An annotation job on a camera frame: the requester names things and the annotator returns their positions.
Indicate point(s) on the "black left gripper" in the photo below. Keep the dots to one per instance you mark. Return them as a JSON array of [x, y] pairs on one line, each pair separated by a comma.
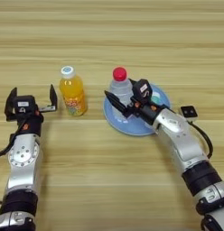
[[29, 121]]

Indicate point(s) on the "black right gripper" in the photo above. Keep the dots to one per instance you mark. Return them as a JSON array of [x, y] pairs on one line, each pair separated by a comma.
[[145, 111]]

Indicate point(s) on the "clear water bottle red cap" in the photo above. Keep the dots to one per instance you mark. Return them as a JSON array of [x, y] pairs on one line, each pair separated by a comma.
[[121, 88]]

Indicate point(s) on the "orange juice bottle white cap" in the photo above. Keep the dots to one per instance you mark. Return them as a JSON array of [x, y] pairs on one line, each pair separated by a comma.
[[73, 94]]

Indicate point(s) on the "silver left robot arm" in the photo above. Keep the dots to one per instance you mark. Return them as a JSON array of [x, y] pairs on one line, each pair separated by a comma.
[[22, 168]]

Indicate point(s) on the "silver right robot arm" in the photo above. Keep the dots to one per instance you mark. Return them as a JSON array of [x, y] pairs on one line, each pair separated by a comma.
[[189, 147]]

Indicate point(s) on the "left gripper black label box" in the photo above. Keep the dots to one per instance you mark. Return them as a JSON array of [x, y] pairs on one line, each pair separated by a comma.
[[24, 104]]

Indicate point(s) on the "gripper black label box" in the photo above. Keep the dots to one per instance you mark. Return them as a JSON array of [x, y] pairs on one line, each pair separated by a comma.
[[24, 104], [142, 90]]

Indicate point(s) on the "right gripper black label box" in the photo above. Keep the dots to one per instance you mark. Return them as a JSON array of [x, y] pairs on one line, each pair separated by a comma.
[[142, 90]]

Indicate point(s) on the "green white glue stick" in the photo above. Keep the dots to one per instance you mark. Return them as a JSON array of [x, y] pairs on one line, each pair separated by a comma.
[[156, 98]]

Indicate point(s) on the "light blue round plate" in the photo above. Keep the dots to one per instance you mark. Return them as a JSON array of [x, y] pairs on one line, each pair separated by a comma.
[[135, 126]]

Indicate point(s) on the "small black white square box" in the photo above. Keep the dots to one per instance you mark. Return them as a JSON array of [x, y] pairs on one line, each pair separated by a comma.
[[189, 112]]

